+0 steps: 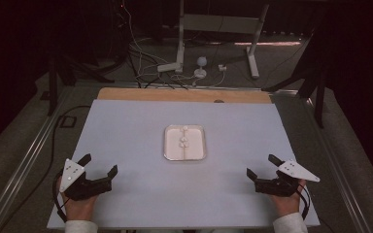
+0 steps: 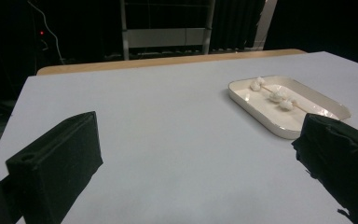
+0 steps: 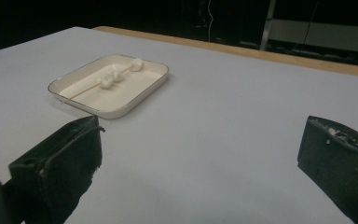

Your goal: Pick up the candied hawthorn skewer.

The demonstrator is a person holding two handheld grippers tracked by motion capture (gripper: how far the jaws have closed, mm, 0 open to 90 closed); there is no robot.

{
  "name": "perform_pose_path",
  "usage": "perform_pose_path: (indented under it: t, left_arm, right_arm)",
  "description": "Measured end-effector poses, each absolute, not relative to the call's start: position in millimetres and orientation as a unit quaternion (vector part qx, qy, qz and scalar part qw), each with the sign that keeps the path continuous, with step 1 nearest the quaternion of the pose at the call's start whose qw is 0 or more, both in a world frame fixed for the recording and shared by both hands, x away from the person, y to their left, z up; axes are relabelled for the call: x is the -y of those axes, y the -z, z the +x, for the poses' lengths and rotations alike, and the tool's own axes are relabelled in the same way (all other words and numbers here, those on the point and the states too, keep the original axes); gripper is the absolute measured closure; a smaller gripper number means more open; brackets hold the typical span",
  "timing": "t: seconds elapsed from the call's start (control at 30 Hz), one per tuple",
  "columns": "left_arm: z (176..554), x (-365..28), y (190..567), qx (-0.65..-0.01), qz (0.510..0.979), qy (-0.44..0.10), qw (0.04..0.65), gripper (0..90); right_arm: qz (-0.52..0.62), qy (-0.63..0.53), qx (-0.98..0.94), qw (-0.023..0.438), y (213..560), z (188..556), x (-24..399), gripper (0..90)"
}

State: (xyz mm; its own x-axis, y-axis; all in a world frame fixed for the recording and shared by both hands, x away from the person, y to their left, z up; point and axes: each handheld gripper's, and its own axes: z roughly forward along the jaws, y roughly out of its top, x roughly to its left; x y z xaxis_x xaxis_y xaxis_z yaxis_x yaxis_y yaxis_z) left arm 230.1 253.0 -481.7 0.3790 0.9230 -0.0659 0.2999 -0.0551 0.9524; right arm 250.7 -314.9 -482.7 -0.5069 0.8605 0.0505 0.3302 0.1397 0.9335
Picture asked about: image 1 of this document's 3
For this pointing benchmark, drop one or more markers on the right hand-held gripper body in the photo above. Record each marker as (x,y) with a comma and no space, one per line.
(281,186)

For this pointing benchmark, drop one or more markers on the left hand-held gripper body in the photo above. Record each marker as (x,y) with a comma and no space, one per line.
(73,176)

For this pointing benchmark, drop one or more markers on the metal tray with white inside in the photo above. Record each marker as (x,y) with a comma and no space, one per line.
(175,145)

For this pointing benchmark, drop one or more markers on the small white bead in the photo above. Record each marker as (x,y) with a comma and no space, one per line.
(183,145)
(183,139)
(184,129)

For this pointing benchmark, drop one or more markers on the person's right hand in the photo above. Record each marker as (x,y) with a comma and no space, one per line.
(286,204)

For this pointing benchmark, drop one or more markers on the person's left hand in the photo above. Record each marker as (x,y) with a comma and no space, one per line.
(79,208)

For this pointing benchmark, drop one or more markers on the pale grey board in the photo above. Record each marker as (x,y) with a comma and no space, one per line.
(126,136)

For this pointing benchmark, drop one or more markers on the black tripod stand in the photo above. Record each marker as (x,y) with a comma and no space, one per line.
(53,87)
(319,97)

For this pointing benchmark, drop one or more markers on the white plug adapter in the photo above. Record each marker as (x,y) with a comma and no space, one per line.
(222,67)

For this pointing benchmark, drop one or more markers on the white power strip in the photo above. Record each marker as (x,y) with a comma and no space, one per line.
(168,67)

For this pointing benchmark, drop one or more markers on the small white globe lamp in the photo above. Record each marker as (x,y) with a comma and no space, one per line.
(201,64)

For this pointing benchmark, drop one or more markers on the white metal stand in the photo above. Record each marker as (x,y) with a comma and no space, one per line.
(220,24)

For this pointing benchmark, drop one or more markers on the aluminium floor rail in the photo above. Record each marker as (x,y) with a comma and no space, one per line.
(29,161)
(340,181)

